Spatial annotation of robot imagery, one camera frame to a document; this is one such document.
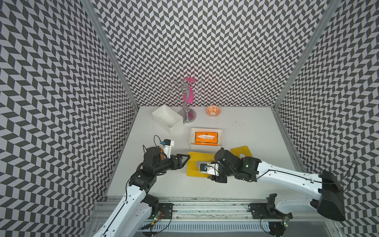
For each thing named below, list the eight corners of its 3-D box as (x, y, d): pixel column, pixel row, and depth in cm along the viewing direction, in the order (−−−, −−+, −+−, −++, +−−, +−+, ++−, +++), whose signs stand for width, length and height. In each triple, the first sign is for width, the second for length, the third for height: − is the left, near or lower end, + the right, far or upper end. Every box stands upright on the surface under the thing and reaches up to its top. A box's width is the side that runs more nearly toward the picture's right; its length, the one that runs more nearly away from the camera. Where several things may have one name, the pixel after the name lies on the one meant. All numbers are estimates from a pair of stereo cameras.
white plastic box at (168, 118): (154, 121, 114) (151, 112, 105) (168, 111, 120) (166, 102, 112) (174, 139, 103) (172, 130, 95) (188, 127, 110) (188, 118, 102)
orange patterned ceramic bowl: (206, 116, 115) (206, 113, 112) (205, 109, 121) (206, 105, 117) (220, 116, 115) (221, 113, 112) (219, 109, 121) (220, 105, 117)
